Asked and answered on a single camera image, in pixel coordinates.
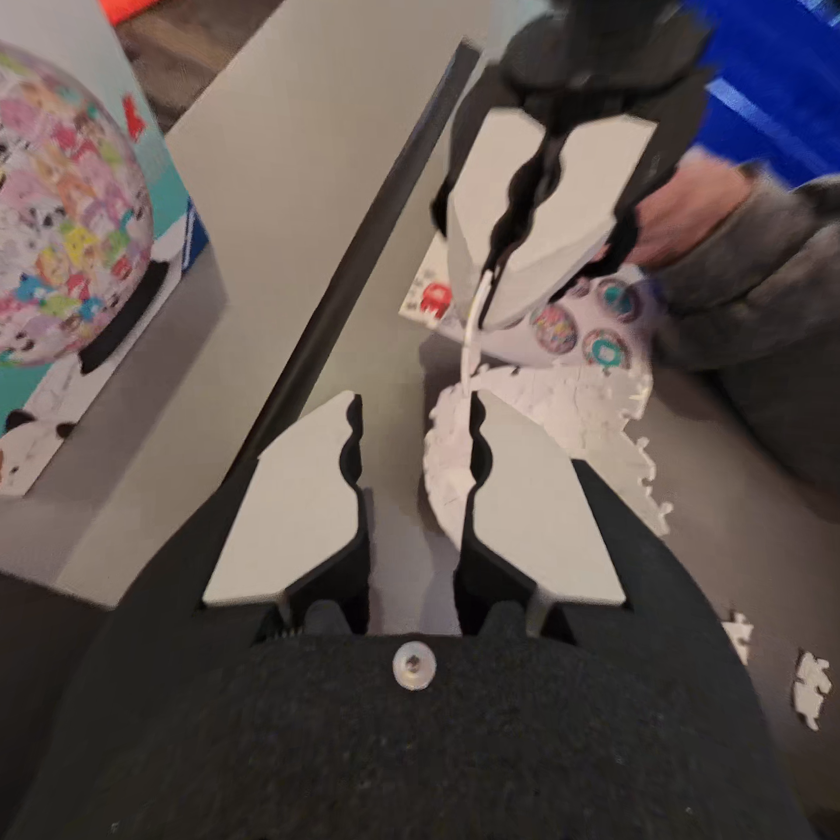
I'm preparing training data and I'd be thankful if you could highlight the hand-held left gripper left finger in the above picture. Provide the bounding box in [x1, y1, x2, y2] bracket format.
[201, 392, 374, 613]

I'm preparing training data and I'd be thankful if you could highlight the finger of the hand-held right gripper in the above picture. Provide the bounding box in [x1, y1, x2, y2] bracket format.
[447, 108, 552, 332]
[483, 115, 660, 332]

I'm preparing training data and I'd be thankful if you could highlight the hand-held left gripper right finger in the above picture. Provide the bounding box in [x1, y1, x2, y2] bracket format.
[456, 392, 630, 634]

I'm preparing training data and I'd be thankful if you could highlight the partly built white puzzle ball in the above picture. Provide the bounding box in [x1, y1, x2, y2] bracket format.
[422, 361, 676, 555]

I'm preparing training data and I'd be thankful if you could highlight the white puzzle piece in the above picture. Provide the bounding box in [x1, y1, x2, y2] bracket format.
[458, 263, 508, 384]
[721, 609, 758, 668]
[791, 651, 836, 732]

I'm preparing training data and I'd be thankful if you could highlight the person's right forearm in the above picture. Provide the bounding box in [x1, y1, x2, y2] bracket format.
[650, 171, 840, 489]

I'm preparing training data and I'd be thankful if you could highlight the colourful puzzle ball box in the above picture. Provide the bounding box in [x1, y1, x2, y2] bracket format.
[0, 40, 211, 500]

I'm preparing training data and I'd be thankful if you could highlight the person's right hand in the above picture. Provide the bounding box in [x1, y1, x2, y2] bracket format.
[634, 151, 765, 273]

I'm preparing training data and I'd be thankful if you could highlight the printed instruction sheet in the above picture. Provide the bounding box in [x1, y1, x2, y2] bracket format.
[398, 237, 660, 378]

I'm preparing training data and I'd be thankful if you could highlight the blue plastic bin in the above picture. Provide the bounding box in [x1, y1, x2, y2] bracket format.
[680, 0, 840, 187]

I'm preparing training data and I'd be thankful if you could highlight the orange object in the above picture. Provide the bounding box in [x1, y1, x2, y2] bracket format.
[99, 0, 181, 28]

